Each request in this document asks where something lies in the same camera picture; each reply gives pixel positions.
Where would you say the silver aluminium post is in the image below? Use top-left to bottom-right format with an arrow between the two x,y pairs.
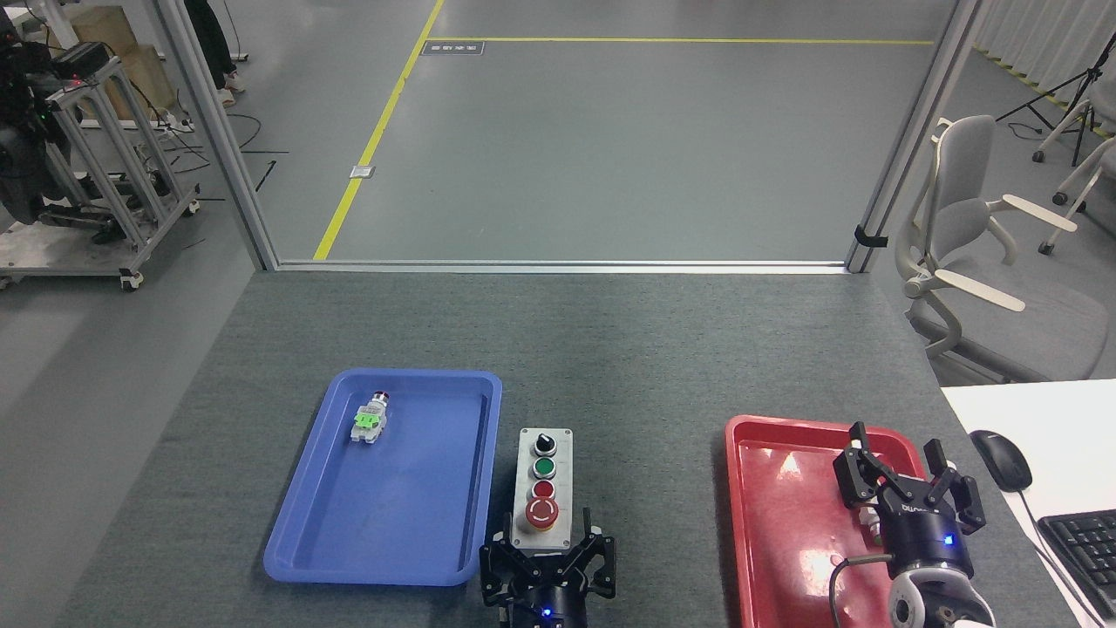
844,0 -> 986,274
155,0 -> 280,271

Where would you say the white desk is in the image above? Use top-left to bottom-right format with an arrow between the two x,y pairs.
940,379 -> 1116,628

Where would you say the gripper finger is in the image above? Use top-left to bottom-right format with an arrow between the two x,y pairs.
832,421 -> 900,510
566,508 -> 618,602
925,438 -> 987,536
478,514 -> 534,608

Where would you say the black computer mouse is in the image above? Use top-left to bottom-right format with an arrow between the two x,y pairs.
970,430 -> 1033,493

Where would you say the black mouse cable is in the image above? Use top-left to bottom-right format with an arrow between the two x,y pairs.
1011,488 -> 1110,628

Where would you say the black robot machine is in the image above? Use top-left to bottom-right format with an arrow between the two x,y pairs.
0,17 -> 97,229

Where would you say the push button with green block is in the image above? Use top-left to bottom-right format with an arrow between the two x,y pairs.
351,392 -> 391,444

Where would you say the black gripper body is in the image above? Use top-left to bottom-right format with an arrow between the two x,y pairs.
498,557 -> 595,628
875,488 -> 974,577

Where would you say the red plastic tray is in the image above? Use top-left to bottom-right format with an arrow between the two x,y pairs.
725,415 -> 980,628

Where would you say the grey control box with buttons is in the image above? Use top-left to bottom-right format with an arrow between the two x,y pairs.
508,427 -> 575,552

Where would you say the cardboard box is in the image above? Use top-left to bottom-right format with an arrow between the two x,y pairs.
48,7 -> 180,123

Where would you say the silver aluminium rail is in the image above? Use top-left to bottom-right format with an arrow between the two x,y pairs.
275,259 -> 851,276

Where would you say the aluminium frame cart on wheels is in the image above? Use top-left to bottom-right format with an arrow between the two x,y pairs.
0,57 -> 202,292

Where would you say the white chair base with wheels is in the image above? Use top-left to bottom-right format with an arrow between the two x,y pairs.
1032,78 -> 1116,256

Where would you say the grey office chair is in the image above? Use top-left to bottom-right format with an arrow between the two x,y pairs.
895,115 -> 1116,385

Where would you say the black tripod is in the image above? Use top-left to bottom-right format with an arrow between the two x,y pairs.
996,33 -> 1116,167

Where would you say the blue plastic tray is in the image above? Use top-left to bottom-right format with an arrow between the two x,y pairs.
263,369 -> 503,587

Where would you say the black floor cable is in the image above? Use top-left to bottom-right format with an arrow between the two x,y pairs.
162,112 -> 290,195

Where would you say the black keyboard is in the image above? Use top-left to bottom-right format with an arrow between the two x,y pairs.
1037,510 -> 1116,620

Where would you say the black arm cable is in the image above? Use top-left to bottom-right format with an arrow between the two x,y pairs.
827,553 -> 895,628

